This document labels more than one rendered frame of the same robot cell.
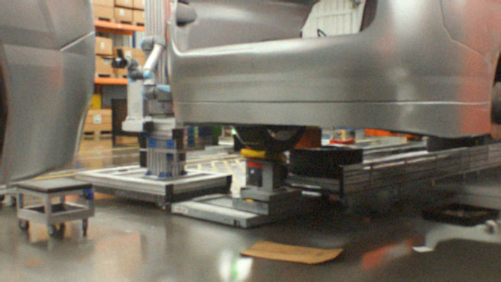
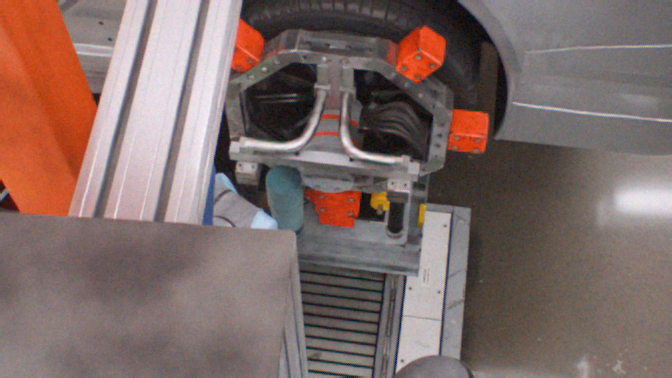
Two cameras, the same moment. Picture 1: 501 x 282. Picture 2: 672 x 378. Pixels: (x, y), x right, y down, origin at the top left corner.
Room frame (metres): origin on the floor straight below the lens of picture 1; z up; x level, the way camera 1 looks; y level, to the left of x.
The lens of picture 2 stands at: (5.17, 1.00, 2.60)
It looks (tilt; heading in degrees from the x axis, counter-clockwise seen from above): 58 degrees down; 235
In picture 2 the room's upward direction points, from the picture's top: straight up
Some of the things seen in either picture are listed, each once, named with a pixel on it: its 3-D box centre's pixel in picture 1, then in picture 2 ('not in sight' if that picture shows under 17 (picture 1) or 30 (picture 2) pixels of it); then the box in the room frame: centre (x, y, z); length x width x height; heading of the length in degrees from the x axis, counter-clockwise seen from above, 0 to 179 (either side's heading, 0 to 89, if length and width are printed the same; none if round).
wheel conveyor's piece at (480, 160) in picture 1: (450, 159); not in sight; (6.93, -2.52, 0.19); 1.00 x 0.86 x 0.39; 137
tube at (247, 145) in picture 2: not in sight; (284, 108); (4.58, -0.06, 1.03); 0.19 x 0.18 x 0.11; 47
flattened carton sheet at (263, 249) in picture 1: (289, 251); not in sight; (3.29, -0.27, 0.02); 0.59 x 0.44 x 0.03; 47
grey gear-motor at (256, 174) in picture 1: (271, 178); not in sight; (4.71, -0.22, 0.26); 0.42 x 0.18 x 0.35; 47
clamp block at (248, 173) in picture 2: not in sight; (250, 162); (4.68, -0.05, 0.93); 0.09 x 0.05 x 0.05; 47
